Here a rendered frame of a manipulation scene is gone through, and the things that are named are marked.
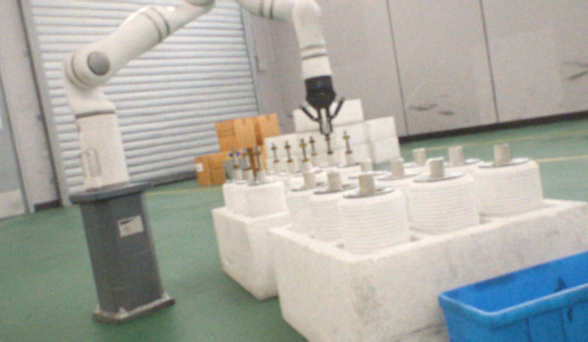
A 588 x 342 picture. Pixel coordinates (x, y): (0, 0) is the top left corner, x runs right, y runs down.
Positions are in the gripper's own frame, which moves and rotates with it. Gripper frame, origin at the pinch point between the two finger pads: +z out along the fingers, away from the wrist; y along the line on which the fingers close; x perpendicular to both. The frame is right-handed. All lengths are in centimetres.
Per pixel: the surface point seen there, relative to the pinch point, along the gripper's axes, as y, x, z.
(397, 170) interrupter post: 9, -56, 9
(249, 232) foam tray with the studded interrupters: -21.6, -29.4, 19.6
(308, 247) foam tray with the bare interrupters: -8, -66, 17
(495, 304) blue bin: 15, -77, 26
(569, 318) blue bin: 21, -85, 26
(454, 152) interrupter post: 20, -52, 7
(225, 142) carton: -86, 391, -2
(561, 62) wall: 266, 434, -24
